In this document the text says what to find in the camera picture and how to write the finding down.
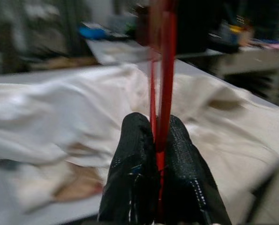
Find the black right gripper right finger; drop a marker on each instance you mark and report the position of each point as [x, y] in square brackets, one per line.
[186, 175]

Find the cream denim jeans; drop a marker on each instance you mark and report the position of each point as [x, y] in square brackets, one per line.
[223, 140]

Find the red plastic hanger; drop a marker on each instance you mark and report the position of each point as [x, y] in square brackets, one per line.
[167, 70]

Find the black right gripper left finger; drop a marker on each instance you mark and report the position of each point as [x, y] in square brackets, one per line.
[130, 164]

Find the white desk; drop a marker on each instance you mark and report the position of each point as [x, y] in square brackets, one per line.
[254, 58]

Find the grey work table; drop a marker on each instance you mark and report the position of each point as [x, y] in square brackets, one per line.
[115, 51]

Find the open cardboard box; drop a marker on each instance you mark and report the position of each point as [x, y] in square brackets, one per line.
[66, 62]

